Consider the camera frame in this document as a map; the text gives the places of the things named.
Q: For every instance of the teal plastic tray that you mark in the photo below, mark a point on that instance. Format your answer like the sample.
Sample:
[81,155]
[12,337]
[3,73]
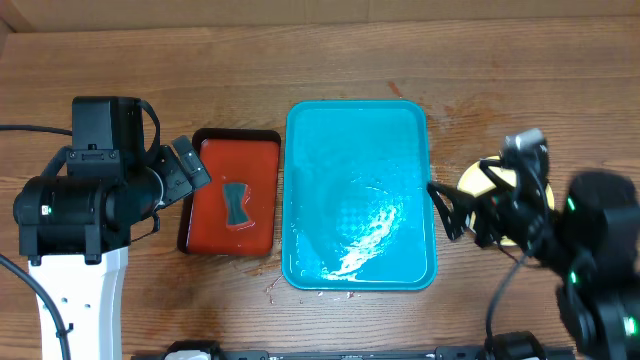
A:
[356,215]

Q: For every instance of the yellow plate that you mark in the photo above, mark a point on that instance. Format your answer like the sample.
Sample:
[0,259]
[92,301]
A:
[475,182]

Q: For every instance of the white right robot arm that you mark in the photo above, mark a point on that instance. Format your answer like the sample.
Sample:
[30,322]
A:
[591,244]

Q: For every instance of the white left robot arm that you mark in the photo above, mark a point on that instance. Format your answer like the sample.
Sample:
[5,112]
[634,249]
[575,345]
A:
[75,223]

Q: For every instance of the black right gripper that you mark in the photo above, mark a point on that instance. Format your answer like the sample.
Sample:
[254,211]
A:
[480,211]

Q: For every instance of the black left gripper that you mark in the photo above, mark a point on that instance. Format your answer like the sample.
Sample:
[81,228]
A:
[179,184]

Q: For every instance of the red tray with black rim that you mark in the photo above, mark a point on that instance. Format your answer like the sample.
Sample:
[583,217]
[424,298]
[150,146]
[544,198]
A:
[246,156]

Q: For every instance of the dark hourglass sponge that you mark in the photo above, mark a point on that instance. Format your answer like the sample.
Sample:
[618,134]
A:
[235,197]

